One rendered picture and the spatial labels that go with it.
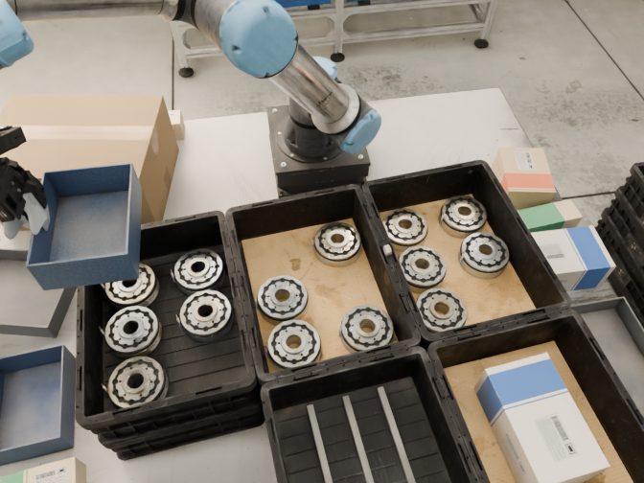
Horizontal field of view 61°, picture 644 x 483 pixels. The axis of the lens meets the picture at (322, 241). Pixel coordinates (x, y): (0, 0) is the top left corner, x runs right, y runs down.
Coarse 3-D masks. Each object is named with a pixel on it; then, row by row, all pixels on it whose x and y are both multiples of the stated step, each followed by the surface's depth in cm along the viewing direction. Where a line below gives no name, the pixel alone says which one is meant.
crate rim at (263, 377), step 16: (320, 192) 117; (336, 192) 118; (240, 208) 115; (256, 208) 115; (368, 208) 115; (368, 224) 113; (240, 256) 107; (384, 256) 109; (240, 272) 105; (240, 288) 103; (400, 288) 103; (400, 304) 101; (256, 336) 97; (416, 336) 97; (256, 352) 95; (368, 352) 96; (384, 352) 95; (256, 368) 93; (288, 368) 93; (320, 368) 93
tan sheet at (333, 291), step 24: (264, 240) 122; (288, 240) 122; (264, 264) 118; (288, 264) 118; (312, 264) 118; (360, 264) 118; (312, 288) 115; (336, 288) 115; (360, 288) 115; (312, 312) 111; (336, 312) 111; (264, 336) 108; (336, 336) 108
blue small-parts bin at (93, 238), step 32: (64, 192) 97; (96, 192) 98; (128, 192) 91; (64, 224) 94; (96, 224) 95; (128, 224) 86; (32, 256) 83; (64, 256) 90; (96, 256) 83; (128, 256) 84
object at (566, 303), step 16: (480, 160) 123; (400, 176) 120; (416, 176) 120; (368, 192) 117; (512, 208) 115; (384, 240) 110; (528, 240) 110; (544, 256) 107; (400, 272) 105; (560, 288) 103; (416, 304) 101; (560, 304) 101; (416, 320) 99; (496, 320) 99; (512, 320) 99; (432, 336) 97; (448, 336) 97
